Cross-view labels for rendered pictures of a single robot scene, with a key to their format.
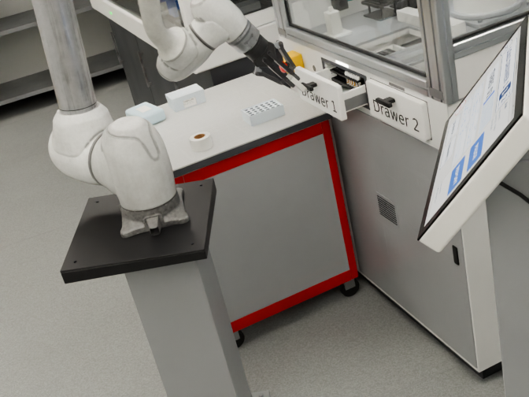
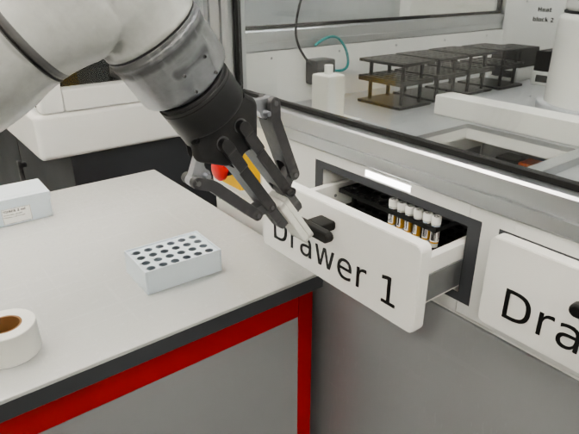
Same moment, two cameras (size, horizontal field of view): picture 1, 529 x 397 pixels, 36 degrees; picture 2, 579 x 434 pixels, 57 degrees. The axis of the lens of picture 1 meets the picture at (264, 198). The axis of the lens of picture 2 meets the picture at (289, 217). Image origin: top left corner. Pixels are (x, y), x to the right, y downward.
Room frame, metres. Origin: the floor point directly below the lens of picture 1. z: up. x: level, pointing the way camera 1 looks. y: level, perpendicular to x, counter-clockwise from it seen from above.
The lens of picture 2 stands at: (1.81, 0.01, 1.18)
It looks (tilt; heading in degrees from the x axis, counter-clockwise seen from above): 24 degrees down; 340
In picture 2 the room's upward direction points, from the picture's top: straight up
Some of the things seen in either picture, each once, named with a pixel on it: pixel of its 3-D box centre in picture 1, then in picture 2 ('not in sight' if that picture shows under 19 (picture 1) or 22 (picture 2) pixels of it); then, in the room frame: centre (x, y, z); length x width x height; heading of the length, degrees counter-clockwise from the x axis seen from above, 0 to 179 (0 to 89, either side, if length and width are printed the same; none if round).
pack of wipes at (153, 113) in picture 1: (145, 114); not in sight; (2.82, 0.35, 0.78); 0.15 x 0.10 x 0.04; 28
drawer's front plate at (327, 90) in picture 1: (319, 92); (333, 243); (2.37, -0.24, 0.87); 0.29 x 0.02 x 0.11; 18
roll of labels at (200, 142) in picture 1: (201, 142); (8, 337); (2.44, 0.16, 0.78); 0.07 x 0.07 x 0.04
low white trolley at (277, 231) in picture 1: (242, 207); (104, 420); (2.69, 0.09, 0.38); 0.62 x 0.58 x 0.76; 18
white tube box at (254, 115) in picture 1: (263, 112); (173, 260); (2.57, -0.06, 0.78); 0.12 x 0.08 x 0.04; 106
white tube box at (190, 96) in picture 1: (186, 98); (10, 203); (2.88, 0.20, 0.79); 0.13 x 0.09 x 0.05; 107
